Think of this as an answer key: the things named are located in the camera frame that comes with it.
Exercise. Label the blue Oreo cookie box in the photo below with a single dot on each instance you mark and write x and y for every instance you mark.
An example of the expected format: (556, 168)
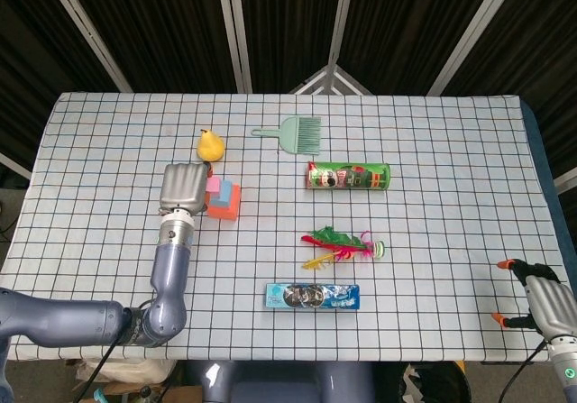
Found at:
(311, 296)

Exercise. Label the brown cardboard box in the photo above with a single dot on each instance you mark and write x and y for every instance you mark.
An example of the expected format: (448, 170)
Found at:
(180, 394)

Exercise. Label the medium blue foam cube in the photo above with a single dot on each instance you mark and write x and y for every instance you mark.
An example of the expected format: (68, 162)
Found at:
(223, 195)

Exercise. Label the white metal stand foot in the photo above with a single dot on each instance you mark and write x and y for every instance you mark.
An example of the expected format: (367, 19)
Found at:
(331, 80)

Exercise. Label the small pink foam cube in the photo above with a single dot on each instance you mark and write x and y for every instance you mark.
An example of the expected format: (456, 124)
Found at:
(213, 185)

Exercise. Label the light blue checked tablecloth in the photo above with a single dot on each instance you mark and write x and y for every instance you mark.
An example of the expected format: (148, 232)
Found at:
(428, 222)

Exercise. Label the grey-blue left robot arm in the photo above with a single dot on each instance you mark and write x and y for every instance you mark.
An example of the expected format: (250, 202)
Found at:
(171, 286)

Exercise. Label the yellow plastic pear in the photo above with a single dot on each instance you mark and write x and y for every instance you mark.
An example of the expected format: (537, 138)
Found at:
(209, 148)

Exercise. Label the green plastic comb brush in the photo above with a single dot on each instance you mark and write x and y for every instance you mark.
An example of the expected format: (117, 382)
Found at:
(297, 134)

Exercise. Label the green Pringles can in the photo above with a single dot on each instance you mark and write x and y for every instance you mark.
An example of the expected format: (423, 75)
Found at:
(351, 176)

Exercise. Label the black folding partition screen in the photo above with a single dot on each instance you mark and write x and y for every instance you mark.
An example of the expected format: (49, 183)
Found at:
(171, 29)

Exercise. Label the grey-blue robot torso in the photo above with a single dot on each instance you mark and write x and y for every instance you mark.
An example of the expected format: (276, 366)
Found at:
(279, 385)

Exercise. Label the large orange foam cube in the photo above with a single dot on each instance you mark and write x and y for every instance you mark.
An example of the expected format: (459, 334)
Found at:
(227, 211)

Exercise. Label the colourful feather shuttlecock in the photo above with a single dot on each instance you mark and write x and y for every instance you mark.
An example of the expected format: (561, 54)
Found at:
(338, 243)

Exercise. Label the white plastic bag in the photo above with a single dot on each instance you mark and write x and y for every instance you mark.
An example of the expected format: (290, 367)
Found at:
(140, 371)

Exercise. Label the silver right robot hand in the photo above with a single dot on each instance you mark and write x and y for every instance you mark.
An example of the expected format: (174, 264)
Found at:
(552, 306)

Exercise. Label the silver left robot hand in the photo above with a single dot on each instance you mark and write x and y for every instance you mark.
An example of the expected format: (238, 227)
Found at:
(182, 186)

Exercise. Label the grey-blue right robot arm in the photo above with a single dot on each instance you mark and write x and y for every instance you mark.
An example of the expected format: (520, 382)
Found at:
(565, 371)

